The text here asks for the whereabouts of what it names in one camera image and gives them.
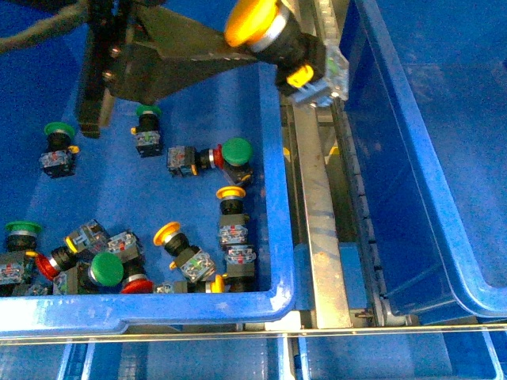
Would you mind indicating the blue target bin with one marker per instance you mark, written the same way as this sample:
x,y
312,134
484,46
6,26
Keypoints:
x,y
427,110

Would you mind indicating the red button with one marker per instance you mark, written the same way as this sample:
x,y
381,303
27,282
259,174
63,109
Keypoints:
x,y
60,260
135,280

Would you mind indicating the green button front upright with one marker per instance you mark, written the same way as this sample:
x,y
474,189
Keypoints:
x,y
104,270

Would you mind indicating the green button front left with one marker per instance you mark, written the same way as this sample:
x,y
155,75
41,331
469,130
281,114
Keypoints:
x,y
18,262

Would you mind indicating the black yellow button front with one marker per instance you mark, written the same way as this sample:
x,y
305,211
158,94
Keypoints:
x,y
89,239

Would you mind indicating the blue source bin with buttons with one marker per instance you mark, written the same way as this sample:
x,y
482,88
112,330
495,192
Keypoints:
x,y
121,190

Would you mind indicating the green button far left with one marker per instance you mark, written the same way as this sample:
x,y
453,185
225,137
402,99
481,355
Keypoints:
x,y
59,158

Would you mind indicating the blue lower bin left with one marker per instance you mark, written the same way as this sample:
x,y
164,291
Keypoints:
x,y
33,362

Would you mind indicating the yellow button bottom edge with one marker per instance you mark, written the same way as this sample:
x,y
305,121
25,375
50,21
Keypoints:
x,y
240,275

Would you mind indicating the green button centre back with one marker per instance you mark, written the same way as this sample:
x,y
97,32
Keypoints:
x,y
148,138

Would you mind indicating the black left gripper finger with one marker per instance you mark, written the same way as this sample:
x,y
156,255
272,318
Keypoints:
x,y
165,52

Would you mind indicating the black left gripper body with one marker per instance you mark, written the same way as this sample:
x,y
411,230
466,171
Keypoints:
x,y
108,23

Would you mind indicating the green button right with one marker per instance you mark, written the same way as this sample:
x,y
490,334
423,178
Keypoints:
x,y
237,153

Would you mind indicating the red button lying sideways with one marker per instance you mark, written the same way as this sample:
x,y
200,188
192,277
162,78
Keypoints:
x,y
187,161

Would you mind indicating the blue lower bin middle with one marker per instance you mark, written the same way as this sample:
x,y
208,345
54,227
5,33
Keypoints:
x,y
190,359

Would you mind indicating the green button contact block front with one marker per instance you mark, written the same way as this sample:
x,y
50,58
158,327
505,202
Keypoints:
x,y
126,246

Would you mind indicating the blue lower bin with clips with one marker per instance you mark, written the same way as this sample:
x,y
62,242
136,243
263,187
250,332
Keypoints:
x,y
436,355

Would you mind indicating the red button front bottom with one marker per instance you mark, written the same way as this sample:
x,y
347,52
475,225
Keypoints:
x,y
135,280

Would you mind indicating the red button front left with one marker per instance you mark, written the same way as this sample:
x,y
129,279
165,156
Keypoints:
x,y
60,260

